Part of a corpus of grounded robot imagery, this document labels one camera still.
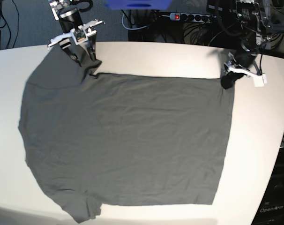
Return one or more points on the grey T-shirt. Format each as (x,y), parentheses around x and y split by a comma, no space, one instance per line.
(97,138)

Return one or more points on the blue plastic box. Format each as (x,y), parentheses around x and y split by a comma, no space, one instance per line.
(138,4)

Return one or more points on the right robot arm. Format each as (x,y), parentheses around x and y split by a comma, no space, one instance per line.
(68,15)

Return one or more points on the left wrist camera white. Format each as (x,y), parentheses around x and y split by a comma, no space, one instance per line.
(260,80)

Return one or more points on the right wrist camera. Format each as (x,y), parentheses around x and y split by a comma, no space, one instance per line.
(79,36)

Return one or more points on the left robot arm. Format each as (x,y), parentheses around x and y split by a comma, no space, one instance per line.
(247,20)

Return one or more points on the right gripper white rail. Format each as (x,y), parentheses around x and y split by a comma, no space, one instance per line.
(91,33)

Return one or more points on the black OpenArm base box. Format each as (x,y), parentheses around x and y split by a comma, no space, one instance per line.
(271,209)

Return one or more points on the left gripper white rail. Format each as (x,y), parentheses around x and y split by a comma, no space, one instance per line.
(237,66)

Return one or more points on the white power strip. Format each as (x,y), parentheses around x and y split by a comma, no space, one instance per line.
(193,18)

